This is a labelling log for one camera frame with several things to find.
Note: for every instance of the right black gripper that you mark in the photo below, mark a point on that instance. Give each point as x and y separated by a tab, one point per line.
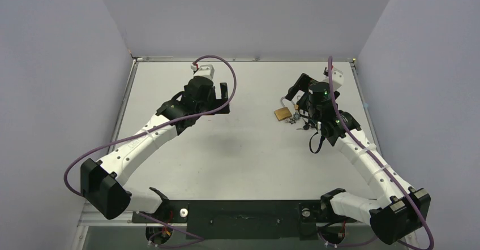
300	87

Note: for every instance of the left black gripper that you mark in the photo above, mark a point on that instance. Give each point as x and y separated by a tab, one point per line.
217	102

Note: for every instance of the black key bunch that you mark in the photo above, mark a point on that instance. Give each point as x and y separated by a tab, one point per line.
308	125

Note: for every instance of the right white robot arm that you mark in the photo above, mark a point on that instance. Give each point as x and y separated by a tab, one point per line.
397	208

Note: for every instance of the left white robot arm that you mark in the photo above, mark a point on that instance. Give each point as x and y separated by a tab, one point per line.
102	182

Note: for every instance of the large brass padlock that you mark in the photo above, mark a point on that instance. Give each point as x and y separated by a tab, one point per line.
286	110

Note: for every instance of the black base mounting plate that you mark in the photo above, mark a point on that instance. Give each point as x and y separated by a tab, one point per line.
244	219

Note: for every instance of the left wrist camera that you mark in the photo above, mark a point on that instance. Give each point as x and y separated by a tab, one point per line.
206	71

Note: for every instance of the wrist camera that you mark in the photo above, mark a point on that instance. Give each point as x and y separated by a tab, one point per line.
337	78
206	71

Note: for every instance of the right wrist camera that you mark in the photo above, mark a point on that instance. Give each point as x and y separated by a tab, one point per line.
337	78

